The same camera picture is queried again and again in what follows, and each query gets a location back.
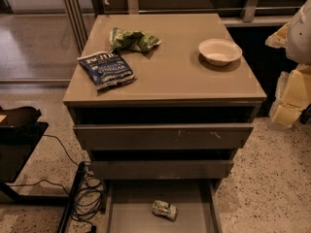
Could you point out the white bowl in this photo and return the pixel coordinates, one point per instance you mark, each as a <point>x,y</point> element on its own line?
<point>219,52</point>

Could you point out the grey drawer cabinet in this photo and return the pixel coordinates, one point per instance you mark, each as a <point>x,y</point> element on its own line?
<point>174,85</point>

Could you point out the grey drawer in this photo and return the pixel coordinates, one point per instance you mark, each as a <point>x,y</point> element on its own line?
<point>129,207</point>
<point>161,170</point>
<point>198,136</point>

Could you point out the grey middle drawer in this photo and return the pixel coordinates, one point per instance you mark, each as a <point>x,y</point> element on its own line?
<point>161,170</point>

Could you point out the green crumpled chip bag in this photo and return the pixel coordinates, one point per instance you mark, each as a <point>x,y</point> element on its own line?
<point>139,41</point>

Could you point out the grey bottom drawer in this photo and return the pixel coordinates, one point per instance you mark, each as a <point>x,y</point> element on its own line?
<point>129,207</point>

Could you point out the black side table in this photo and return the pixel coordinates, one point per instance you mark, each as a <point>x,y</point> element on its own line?
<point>20,133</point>

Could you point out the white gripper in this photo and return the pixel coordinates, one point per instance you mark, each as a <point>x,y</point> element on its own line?
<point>299,36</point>

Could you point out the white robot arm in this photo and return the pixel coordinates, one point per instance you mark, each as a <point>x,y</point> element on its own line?
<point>295,38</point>

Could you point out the blue vinegar chip bag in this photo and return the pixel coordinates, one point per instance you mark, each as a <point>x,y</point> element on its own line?
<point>107,69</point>

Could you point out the grey top drawer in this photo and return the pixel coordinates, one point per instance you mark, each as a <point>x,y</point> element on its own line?
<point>198,136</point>

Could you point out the metal railing frame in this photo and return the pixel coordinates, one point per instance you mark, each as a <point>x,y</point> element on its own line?
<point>235,12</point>

